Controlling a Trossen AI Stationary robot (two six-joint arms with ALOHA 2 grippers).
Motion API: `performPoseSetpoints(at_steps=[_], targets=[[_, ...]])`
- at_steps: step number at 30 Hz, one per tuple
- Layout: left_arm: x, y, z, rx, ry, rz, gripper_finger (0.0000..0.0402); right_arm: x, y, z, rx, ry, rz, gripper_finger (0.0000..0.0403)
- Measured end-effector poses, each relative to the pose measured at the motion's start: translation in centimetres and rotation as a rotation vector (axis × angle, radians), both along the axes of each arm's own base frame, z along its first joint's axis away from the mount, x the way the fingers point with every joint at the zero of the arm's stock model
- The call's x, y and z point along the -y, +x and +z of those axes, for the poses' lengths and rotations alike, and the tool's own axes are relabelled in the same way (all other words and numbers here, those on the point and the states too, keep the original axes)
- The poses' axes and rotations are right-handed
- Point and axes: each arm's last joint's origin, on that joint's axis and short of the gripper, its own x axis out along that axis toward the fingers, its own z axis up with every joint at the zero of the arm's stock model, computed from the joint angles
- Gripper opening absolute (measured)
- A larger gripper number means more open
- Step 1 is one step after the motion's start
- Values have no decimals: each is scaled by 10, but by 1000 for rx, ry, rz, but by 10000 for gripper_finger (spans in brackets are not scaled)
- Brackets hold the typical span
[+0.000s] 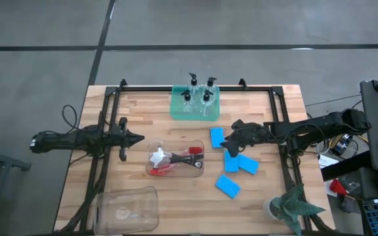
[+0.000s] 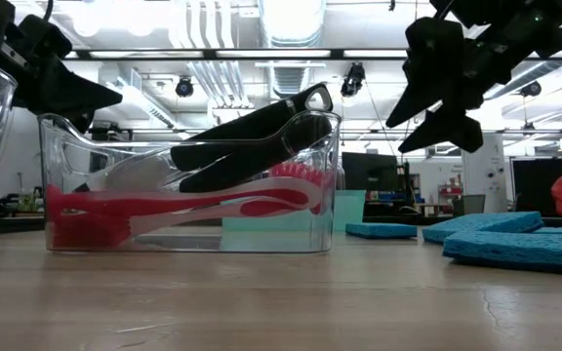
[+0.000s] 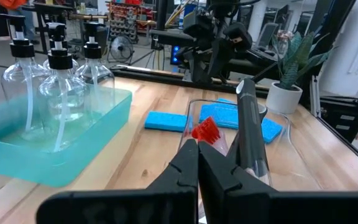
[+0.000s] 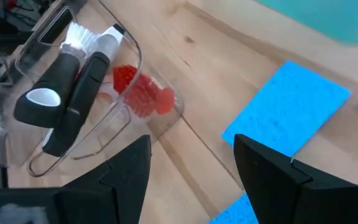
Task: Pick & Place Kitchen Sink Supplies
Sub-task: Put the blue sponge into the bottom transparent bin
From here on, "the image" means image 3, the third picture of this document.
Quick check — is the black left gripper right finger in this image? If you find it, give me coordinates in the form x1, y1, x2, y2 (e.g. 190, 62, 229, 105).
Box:
198, 141, 358, 224

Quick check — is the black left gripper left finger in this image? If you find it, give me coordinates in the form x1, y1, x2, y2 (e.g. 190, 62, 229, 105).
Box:
35, 139, 199, 224

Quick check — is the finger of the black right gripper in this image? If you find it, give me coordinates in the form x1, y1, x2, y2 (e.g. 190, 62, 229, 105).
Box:
210, 39, 229, 78
188, 49, 211, 84

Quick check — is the blue sponge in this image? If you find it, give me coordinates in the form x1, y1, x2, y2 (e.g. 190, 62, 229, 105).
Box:
260, 117, 284, 144
144, 111, 188, 133
216, 97, 241, 106
198, 103, 239, 130

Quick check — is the clear plastic bin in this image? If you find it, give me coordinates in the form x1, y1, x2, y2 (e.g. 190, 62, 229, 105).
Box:
177, 98, 323, 192

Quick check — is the red bristle dish brush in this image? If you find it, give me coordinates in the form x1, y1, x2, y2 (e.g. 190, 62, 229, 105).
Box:
183, 116, 229, 156

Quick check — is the black handle white brush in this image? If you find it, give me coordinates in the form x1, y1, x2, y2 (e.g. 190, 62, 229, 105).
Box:
235, 77, 272, 186

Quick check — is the clear pump soap bottle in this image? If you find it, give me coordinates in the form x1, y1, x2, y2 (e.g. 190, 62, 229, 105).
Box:
44, 37, 81, 75
37, 22, 90, 154
0, 14, 51, 139
74, 22, 117, 125

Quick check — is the black controller box blue light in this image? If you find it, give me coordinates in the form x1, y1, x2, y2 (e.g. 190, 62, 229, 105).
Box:
170, 43, 183, 66

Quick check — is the grey office chair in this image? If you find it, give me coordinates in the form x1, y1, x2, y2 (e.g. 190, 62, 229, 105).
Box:
255, 22, 280, 50

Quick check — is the shelf with red bins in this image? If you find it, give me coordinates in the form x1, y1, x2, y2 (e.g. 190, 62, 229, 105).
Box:
108, 0, 155, 35

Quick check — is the teal plastic tray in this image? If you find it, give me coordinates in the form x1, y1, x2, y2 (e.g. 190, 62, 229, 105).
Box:
0, 85, 133, 189

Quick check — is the potted plant white pot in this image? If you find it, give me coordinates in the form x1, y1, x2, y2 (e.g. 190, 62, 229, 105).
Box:
264, 30, 338, 115

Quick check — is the black floor fan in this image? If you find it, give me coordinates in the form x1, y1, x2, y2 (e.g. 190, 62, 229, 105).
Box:
106, 33, 135, 65

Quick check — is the black work table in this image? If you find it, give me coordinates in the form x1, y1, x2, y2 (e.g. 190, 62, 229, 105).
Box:
20, 2, 74, 54

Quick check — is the person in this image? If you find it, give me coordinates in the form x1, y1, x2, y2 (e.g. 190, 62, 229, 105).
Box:
0, 0, 37, 44

